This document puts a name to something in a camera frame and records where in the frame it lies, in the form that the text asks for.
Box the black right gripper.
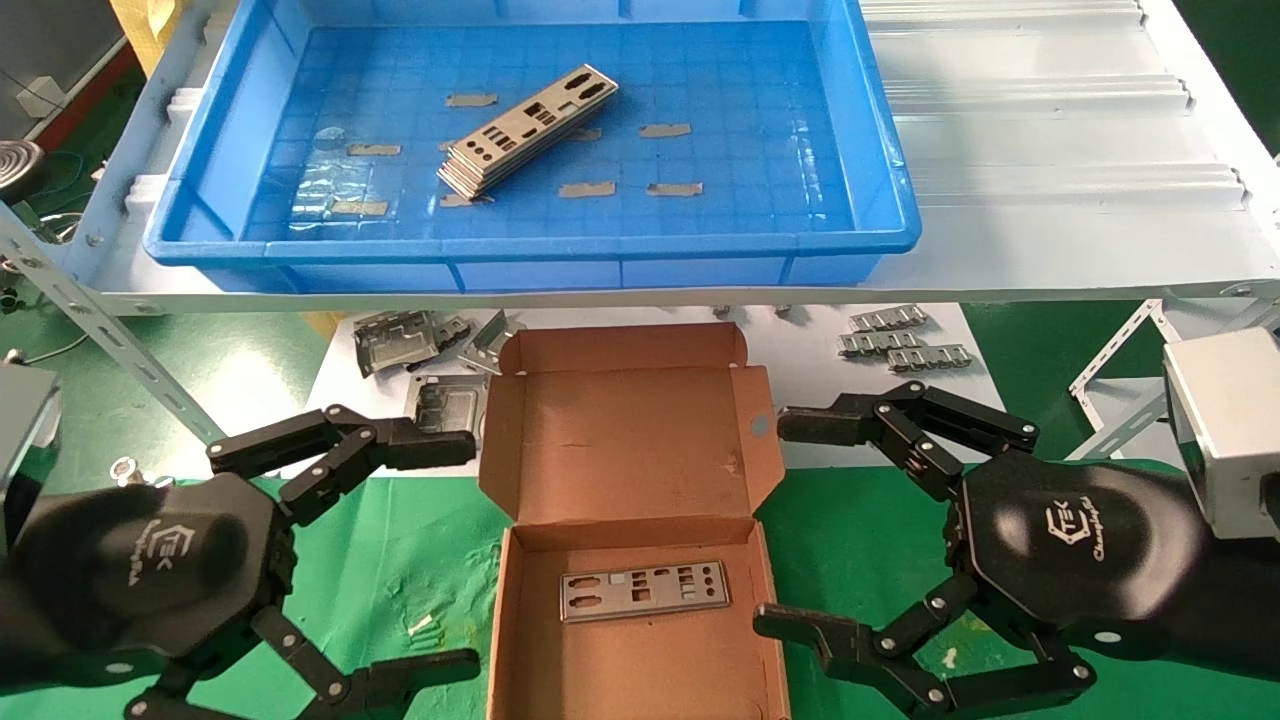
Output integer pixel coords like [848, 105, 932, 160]
[752, 380, 1280, 718]

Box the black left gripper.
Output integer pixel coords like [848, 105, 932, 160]
[0, 470, 483, 720]

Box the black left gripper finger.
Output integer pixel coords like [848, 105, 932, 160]
[207, 403, 478, 527]

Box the silver metal shield plate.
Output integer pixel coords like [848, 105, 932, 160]
[559, 560, 731, 625]

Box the brown cardboard box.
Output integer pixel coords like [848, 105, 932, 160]
[478, 322, 791, 720]

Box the blue plastic tray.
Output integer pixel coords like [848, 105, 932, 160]
[142, 0, 923, 295]

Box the yellow cardboard piece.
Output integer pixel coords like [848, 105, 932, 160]
[108, 0, 187, 77]

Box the green cloth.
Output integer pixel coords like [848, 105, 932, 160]
[0, 465, 1280, 720]

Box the white paper sheet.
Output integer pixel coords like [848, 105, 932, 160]
[300, 303, 1023, 481]

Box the grey metal clip strip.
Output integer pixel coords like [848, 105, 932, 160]
[838, 331, 923, 358]
[887, 344, 976, 373]
[849, 305, 928, 333]

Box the grey slotted angle bar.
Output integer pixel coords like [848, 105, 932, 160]
[0, 200, 226, 446]

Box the stack of metal shield plates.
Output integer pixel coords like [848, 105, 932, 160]
[436, 64, 619, 199]

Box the white metal shelf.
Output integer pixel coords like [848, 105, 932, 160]
[60, 0, 1280, 317]

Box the black round base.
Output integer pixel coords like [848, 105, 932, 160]
[0, 140, 46, 201]

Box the bent grey metal bracket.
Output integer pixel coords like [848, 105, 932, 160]
[458, 310, 526, 376]
[405, 375, 489, 451]
[355, 310, 471, 378]

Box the white angle steel frame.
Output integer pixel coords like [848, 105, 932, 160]
[1068, 297, 1280, 463]

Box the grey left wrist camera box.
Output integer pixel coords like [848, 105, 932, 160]
[0, 362, 64, 546]

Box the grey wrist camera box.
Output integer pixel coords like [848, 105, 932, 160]
[1162, 328, 1280, 541]
[0, 362, 64, 546]

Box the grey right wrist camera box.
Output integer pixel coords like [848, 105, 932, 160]
[1162, 328, 1280, 541]

